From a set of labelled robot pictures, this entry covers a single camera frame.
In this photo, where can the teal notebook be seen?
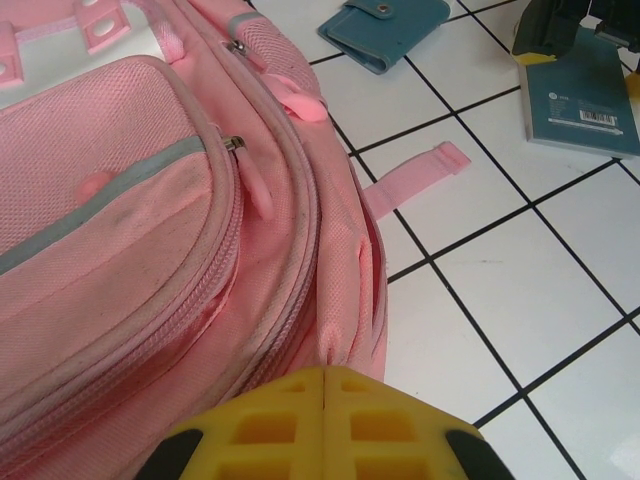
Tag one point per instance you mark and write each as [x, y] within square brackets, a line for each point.
[575, 95]

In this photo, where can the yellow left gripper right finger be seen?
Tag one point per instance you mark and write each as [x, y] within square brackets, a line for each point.
[380, 415]

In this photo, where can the teal booklet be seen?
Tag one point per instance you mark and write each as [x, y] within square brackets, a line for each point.
[380, 35]

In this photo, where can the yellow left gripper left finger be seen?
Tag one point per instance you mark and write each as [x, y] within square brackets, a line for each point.
[280, 415]

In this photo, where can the pink backpack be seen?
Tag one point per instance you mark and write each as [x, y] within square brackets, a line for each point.
[150, 200]

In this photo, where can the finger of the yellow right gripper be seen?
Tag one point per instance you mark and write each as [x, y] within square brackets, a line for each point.
[622, 25]
[547, 27]

